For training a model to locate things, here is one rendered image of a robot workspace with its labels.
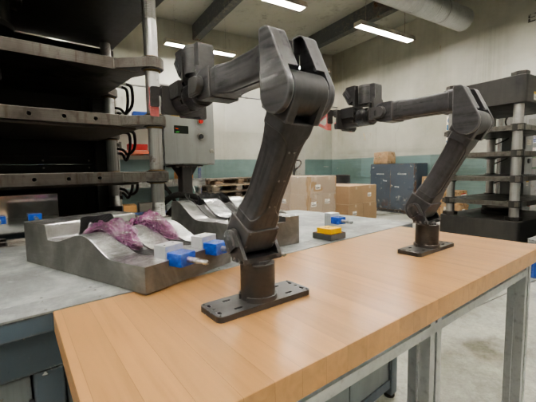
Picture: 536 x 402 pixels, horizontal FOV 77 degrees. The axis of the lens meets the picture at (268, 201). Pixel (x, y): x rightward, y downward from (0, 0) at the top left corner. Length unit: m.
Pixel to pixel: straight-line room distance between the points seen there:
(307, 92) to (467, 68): 7.64
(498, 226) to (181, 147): 3.86
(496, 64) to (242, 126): 5.36
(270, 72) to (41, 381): 0.68
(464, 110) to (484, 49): 7.06
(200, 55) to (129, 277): 0.47
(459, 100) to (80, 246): 0.97
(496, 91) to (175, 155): 3.88
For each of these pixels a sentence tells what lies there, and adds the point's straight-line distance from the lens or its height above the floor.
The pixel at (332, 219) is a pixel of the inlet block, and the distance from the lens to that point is 1.38.
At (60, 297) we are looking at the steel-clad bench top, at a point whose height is 0.80.
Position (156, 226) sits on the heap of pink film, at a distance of 0.93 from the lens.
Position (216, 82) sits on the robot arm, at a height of 1.20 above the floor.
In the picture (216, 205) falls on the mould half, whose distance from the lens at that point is 1.20.
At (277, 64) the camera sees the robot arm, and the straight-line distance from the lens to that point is 0.49.
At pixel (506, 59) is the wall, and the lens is 7.80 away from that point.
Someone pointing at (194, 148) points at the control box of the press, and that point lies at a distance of 1.84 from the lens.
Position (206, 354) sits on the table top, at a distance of 0.49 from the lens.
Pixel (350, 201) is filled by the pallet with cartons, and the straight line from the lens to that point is 5.58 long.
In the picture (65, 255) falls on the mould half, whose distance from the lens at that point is 0.94.
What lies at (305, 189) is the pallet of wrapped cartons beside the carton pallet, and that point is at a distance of 4.84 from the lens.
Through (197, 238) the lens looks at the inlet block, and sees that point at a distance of 0.81.
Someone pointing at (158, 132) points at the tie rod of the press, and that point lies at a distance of 1.62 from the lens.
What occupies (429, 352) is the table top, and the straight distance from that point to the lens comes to 0.78.
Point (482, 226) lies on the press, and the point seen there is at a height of 0.31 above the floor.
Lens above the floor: 1.04
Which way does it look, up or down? 5 degrees down
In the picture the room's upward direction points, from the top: 1 degrees counter-clockwise
